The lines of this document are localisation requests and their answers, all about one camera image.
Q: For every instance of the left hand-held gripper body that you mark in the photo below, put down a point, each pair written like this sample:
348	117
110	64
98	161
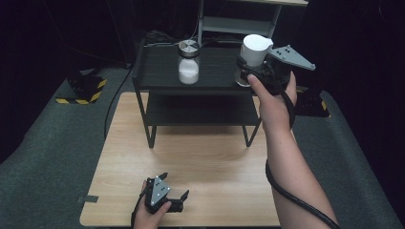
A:
157	192

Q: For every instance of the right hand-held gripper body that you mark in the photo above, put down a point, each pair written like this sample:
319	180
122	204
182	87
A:
286	57

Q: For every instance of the glass jar with white lid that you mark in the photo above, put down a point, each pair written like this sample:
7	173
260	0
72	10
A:
254	47

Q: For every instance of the glass jar with silver lid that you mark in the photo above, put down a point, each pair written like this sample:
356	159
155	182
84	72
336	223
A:
188	71

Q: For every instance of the black two-tier shelf rack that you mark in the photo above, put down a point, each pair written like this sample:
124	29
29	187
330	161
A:
159	70

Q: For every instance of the person's left hand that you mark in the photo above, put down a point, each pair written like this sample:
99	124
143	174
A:
146	219

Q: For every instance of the person's right hand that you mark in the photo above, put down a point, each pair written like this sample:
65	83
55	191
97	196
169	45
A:
273	109

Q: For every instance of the grey metal stand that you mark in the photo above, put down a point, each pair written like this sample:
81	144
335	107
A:
237	25

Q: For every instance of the black yellow striped base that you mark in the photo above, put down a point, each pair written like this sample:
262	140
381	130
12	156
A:
310	106
86	89

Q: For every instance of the grey tape strip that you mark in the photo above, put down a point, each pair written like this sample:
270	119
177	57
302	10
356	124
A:
87	199

